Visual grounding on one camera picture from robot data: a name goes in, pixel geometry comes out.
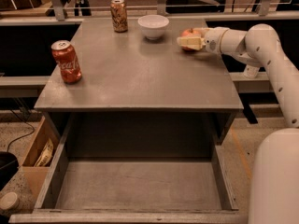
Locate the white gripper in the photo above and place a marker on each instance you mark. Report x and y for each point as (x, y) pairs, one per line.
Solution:
(212, 41)

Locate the red apple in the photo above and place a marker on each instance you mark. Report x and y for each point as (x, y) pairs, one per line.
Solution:
(188, 32)

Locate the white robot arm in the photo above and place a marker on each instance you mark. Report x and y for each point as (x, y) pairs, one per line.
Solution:
(274, 191)

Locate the brown patterned drink can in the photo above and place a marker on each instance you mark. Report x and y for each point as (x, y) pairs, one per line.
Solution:
(119, 15)

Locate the red coke can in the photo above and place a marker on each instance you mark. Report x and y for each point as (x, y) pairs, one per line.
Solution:
(66, 58)

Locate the white ceramic bowl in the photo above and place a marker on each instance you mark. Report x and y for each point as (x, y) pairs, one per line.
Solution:
(153, 26)

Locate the clear plastic bottle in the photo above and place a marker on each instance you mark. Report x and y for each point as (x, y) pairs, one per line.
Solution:
(251, 71)

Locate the grey open drawer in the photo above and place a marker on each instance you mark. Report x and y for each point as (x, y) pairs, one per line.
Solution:
(139, 168)

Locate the yellow snack bag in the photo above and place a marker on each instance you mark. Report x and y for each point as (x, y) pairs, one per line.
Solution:
(46, 154)

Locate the wooden box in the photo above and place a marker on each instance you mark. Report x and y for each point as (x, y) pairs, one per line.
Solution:
(35, 175)

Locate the black round bin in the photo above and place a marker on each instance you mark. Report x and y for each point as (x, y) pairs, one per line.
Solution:
(8, 167)

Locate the white lidded jar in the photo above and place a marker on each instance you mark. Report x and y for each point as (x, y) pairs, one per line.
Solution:
(9, 203)

